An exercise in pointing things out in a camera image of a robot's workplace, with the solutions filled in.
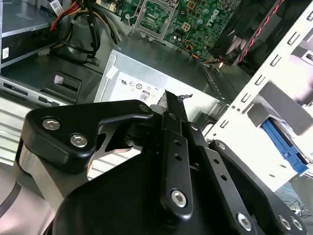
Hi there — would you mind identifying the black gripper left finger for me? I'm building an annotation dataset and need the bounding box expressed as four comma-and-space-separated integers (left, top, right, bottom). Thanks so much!
13, 90, 194, 222

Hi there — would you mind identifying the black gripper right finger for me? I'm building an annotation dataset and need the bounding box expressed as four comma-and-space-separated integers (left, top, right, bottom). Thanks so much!
178, 97, 308, 235

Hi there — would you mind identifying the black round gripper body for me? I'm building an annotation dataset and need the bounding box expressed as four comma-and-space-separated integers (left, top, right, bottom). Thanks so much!
52, 115, 308, 235

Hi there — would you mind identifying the hard disk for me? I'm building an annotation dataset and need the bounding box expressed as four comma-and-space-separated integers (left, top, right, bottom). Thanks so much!
260, 117, 311, 176

